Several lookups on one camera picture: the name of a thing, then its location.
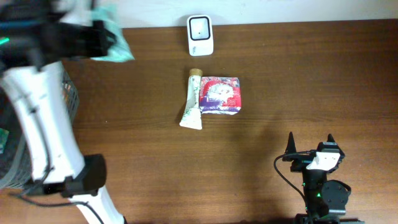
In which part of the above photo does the teal wipes packet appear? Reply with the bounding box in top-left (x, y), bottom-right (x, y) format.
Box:
top-left (91, 4), bottom-right (134, 63)

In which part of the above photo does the red purple tissue pack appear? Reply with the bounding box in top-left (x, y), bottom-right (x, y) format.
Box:
top-left (199, 77), bottom-right (242, 115)

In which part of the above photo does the white green tube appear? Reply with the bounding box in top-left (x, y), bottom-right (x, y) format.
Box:
top-left (180, 68), bottom-right (203, 130)

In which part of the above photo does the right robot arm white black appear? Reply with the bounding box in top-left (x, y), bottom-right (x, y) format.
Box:
top-left (274, 133), bottom-right (362, 224)

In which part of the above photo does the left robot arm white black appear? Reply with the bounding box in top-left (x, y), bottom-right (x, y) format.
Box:
top-left (1, 1), bottom-right (126, 223)

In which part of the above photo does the grey plastic mesh basket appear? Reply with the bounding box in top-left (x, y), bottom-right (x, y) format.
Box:
top-left (1, 62), bottom-right (85, 184)

